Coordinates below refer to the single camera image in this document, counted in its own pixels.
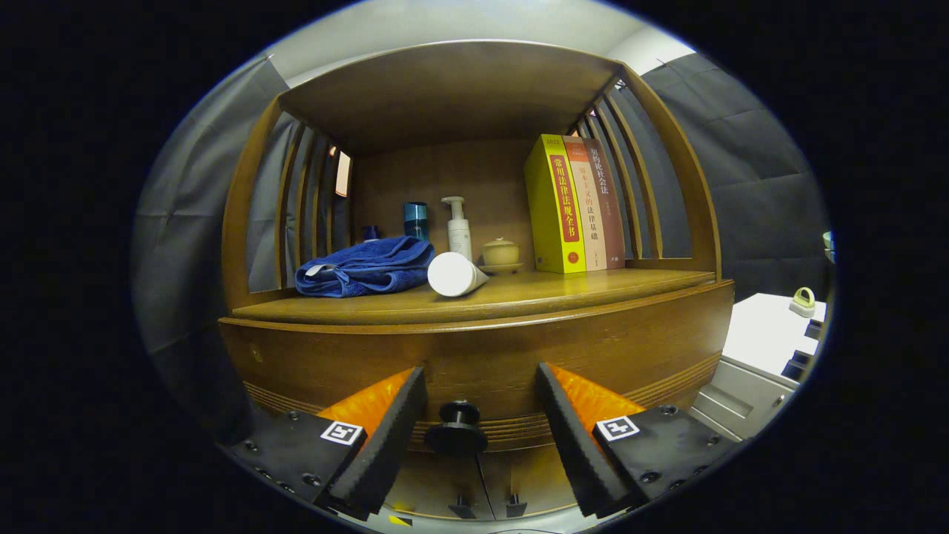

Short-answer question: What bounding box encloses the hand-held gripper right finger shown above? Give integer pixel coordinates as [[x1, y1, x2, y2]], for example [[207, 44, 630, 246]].
[[535, 362, 742, 520]]

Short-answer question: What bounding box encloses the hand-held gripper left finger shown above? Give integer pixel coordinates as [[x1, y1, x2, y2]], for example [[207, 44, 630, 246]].
[[228, 366, 429, 521]]

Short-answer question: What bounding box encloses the black drawer knob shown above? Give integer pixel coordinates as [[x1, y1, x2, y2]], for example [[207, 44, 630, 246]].
[[424, 400, 489, 456]]

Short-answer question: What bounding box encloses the wooden drawer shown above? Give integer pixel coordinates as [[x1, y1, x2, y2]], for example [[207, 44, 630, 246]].
[[219, 280, 735, 453]]

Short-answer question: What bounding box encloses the white green tube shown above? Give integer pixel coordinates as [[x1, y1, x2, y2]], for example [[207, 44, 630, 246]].
[[427, 251, 490, 298]]

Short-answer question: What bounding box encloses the wooden cabinet door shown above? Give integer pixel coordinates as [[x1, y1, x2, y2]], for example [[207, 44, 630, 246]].
[[382, 449, 496, 521], [474, 445, 586, 518]]

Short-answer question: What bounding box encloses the wooden countertop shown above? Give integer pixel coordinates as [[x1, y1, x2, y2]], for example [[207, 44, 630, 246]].
[[231, 267, 718, 326]]

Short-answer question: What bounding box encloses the white side cabinet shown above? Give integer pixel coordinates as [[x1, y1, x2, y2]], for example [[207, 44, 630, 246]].
[[690, 293, 827, 446]]

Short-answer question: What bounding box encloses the wooden cabinet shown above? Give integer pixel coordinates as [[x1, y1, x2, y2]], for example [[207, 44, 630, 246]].
[[219, 39, 736, 520]]

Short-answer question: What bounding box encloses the blue folded towel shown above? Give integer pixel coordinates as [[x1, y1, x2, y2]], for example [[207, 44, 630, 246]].
[[295, 236, 436, 299]]

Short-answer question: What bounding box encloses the beige lidded teacup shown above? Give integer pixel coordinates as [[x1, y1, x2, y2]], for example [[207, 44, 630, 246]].
[[478, 237, 525, 275]]

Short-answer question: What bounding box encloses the white pump bottle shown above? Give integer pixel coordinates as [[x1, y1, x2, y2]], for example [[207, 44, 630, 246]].
[[441, 196, 473, 262]]

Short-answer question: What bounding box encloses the teal bottle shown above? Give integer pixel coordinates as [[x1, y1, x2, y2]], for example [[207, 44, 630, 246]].
[[403, 202, 429, 243]]

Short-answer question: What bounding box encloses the cream orange book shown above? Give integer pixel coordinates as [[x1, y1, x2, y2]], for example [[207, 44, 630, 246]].
[[563, 136, 607, 272]]

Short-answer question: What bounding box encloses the brown book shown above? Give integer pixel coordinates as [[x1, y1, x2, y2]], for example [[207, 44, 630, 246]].
[[582, 139, 626, 270]]

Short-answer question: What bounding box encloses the yellow book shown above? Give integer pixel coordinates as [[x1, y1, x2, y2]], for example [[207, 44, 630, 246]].
[[523, 133, 586, 274]]

